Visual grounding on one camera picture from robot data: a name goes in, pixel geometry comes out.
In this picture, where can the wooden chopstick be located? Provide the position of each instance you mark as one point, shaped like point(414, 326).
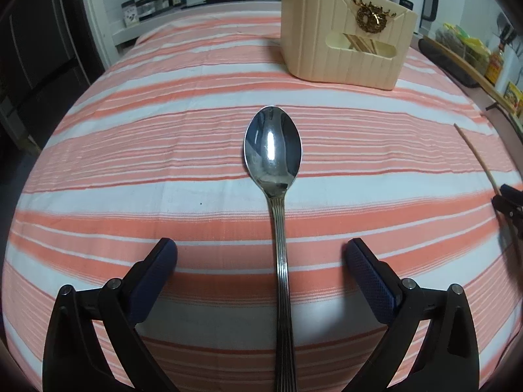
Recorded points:
point(459, 130)
point(371, 47)
point(354, 43)

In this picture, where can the orange white striped tablecloth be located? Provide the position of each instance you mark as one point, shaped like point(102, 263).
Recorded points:
point(163, 130)

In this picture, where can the cream ribbed utensil holder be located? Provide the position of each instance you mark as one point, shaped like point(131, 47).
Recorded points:
point(310, 41)

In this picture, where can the black flat tray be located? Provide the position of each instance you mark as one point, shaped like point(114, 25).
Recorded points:
point(449, 63)

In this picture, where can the white jar with black lid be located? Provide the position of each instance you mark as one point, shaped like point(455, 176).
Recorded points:
point(130, 14)

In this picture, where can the gold deer wreath ornament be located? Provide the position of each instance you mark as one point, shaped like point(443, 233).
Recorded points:
point(372, 16)

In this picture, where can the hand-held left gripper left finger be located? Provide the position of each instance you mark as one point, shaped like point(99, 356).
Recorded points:
point(157, 269)

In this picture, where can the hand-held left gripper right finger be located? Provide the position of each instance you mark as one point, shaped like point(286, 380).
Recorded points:
point(369, 277)

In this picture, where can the large steel spoon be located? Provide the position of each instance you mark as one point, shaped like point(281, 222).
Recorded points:
point(271, 143)

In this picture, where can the yellow packet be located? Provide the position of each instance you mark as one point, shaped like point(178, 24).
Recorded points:
point(515, 98)

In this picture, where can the white carton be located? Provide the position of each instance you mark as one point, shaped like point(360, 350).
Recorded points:
point(510, 69)

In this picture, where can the clear bag of packets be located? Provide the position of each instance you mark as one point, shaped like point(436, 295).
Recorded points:
point(465, 47)

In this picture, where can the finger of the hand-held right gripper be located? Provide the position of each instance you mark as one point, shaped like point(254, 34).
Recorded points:
point(510, 209)
point(515, 194)

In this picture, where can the orange sauce bottle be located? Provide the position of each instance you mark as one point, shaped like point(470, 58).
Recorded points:
point(494, 65)

